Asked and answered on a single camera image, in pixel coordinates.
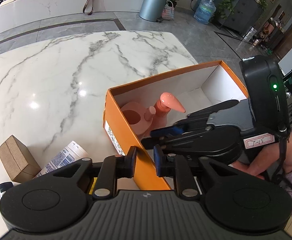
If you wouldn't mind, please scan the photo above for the white hand cream tube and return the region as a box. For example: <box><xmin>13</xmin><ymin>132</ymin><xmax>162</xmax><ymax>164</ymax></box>
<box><xmin>35</xmin><ymin>141</ymin><xmax>89</xmax><ymax>178</ymax></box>

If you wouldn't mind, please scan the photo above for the dark blue cylindrical bottle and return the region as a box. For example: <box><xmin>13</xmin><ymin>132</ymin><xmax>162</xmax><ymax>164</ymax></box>
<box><xmin>0</xmin><ymin>181</ymin><xmax>14</xmax><ymax>198</ymax></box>

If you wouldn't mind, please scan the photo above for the person's right hand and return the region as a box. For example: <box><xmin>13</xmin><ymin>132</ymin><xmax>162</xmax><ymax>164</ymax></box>
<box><xmin>231</xmin><ymin>133</ymin><xmax>292</xmax><ymax>178</ymax></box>

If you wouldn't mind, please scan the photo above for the pink plastic jug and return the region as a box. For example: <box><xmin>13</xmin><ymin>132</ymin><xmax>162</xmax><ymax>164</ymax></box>
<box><xmin>121</xmin><ymin>101</ymin><xmax>156</xmax><ymax>138</ymax></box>

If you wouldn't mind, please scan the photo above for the orange cardboard shoe box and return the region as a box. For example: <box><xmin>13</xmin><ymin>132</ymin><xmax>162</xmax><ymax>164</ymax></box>
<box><xmin>103</xmin><ymin>60</ymin><xmax>248</xmax><ymax>190</ymax></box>

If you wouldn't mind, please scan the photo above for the pink pump bottle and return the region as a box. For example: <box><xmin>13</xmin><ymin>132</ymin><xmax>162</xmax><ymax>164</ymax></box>
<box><xmin>148</xmin><ymin>92</ymin><xmax>186</xmax><ymax>134</ymax></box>

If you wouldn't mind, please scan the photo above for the brown cardboard small box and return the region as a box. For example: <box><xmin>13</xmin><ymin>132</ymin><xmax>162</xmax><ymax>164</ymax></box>
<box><xmin>0</xmin><ymin>135</ymin><xmax>41</xmax><ymax>183</ymax></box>

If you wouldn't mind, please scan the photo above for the blue water jug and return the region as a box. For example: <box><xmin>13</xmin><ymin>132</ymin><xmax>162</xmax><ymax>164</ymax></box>
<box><xmin>194</xmin><ymin>0</ymin><xmax>216</xmax><ymax>24</ymax></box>

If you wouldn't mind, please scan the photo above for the woven small basket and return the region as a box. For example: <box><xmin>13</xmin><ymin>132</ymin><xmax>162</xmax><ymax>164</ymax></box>
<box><xmin>162</xmin><ymin>0</ymin><xmax>174</xmax><ymax>21</ymax></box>

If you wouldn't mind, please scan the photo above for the dark grey cabinet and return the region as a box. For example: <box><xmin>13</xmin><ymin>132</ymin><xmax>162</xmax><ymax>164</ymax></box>
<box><xmin>218</xmin><ymin>0</ymin><xmax>263</xmax><ymax>35</ymax></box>

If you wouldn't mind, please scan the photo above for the grey metal trash bin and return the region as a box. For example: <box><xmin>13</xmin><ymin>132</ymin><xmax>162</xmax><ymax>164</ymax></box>
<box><xmin>139</xmin><ymin>0</ymin><xmax>167</xmax><ymax>22</ymax></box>

